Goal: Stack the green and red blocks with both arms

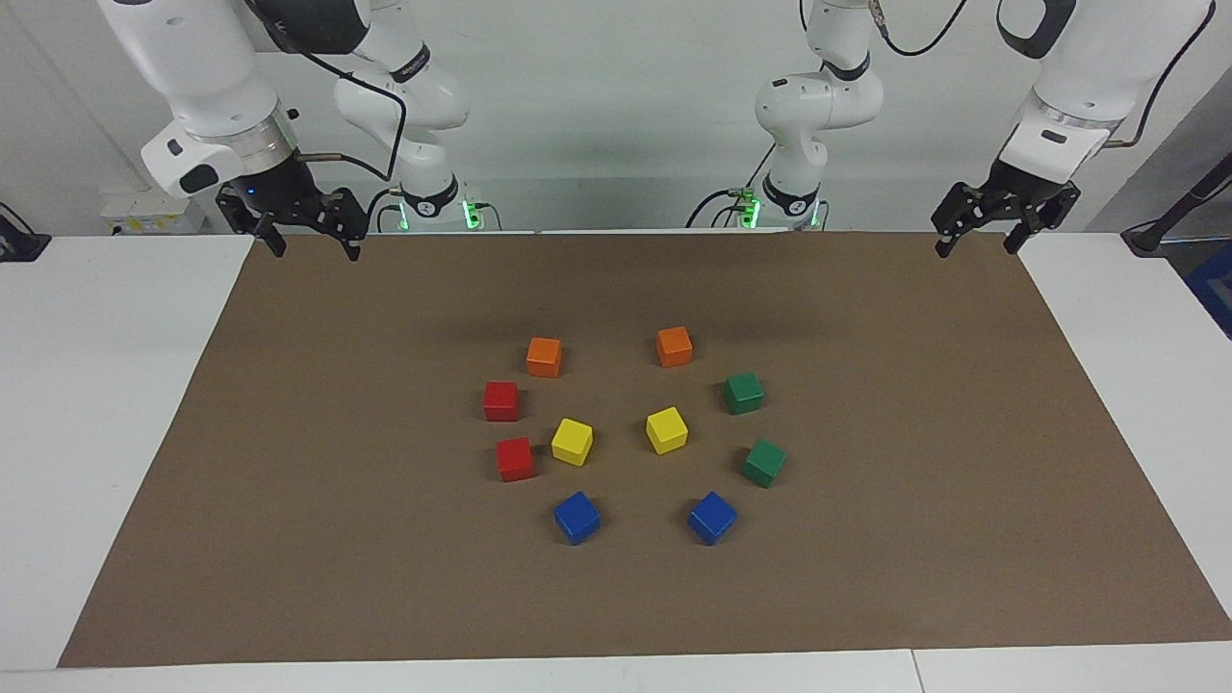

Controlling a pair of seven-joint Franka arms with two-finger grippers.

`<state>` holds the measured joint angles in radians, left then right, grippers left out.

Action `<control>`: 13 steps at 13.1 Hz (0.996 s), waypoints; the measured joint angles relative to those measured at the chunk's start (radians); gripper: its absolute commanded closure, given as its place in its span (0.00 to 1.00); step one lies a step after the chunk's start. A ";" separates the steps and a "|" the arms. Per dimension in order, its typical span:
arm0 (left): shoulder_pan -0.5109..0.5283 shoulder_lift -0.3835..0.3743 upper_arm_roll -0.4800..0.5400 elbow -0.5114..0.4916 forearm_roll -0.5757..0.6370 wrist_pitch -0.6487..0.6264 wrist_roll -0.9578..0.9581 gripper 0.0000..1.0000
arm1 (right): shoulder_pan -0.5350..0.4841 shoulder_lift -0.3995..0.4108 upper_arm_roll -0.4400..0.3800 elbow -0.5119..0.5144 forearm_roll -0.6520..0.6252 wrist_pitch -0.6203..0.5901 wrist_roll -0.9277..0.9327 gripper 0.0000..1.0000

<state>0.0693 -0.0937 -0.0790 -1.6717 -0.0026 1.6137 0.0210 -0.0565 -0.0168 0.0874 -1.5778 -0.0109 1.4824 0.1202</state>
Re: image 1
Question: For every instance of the red wooden cube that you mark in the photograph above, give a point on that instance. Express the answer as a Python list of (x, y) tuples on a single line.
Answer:
[(500, 400), (515, 459)]

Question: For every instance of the black stand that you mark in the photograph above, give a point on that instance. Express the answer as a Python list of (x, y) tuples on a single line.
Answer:
[(1179, 207)]

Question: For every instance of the yellow wooden cube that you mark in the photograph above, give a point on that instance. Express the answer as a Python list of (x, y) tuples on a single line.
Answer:
[(572, 442), (666, 429)]

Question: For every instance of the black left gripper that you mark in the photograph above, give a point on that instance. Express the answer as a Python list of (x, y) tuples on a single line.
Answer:
[(1011, 197)]

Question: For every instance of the white power strip box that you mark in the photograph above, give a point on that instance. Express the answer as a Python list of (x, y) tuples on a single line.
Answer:
[(154, 214)]

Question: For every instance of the blue crate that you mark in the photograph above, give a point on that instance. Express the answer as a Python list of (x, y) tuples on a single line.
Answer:
[(1215, 289)]

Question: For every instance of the orange wooden cube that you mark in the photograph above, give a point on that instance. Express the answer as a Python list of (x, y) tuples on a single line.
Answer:
[(674, 346), (544, 356)]

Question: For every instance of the brown paper mat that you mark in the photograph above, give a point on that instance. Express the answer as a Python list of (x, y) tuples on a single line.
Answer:
[(616, 587)]

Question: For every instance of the black device on table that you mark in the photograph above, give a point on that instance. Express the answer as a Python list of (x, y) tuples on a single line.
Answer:
[(19, 243)]

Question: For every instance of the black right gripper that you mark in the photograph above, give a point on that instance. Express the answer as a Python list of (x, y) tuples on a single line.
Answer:
[(284, 197)]

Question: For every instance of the green wooden cube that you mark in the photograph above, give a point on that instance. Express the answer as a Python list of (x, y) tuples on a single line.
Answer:
[(765, 463), (744, 393)]

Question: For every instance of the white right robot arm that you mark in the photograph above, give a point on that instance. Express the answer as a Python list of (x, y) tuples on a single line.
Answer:
[(192, 58)]

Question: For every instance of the blue wooden cube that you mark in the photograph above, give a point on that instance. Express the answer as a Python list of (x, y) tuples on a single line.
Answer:
[(577, 517), (712, 517)]

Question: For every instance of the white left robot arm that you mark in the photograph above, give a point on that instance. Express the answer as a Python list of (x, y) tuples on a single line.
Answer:
[(818, 106)]

